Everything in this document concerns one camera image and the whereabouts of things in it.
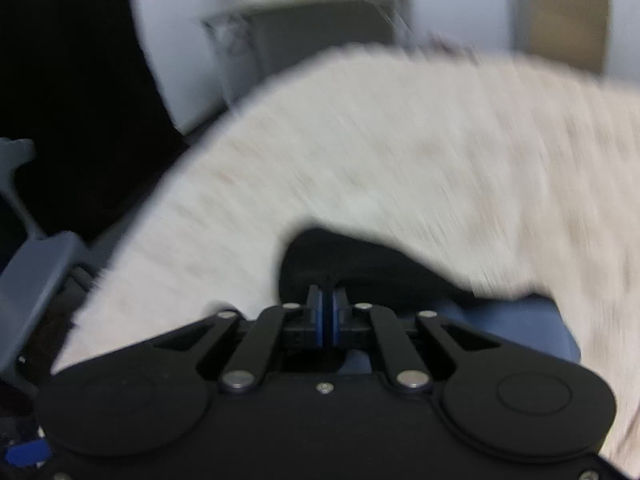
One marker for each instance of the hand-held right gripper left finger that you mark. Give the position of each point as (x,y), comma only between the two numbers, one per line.
(318,317)

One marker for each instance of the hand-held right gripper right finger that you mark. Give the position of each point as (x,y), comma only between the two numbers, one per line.
(334,317)

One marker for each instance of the blue and black garment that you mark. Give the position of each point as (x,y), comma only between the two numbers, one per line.
(360,265)

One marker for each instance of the cream fluffy blanket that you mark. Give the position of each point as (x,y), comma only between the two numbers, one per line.
(400,160)

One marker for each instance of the grey chair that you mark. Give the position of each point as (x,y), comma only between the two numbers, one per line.
(35,270)

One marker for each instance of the folding desk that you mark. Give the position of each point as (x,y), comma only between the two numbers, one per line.
(310,30)

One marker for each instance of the black curtain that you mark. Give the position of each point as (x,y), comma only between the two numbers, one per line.
(65,85)

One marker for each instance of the beige cabinet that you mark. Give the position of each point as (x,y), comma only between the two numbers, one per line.
(565,15)

